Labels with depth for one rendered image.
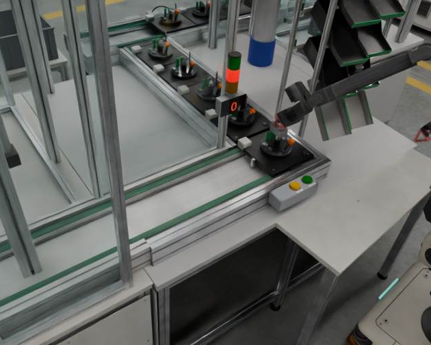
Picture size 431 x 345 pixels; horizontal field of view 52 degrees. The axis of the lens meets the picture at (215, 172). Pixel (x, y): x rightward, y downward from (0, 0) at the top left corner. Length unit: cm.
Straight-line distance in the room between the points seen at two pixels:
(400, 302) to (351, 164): 76
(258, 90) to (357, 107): 62
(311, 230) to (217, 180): 43
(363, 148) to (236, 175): 71
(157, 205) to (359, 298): 146
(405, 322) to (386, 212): 65
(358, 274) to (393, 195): 89
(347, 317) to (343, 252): 94
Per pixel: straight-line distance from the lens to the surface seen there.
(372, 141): 236
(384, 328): 236
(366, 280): 285
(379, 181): 213
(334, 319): 264
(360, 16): 185
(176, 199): 176
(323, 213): 189
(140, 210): 172
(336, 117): 210
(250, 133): 203
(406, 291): 253
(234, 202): 171
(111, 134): 110
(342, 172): 211
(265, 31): 270
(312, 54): 199
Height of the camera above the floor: 218
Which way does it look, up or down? 42 degrees down
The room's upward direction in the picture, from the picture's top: 5 degrees clockwise
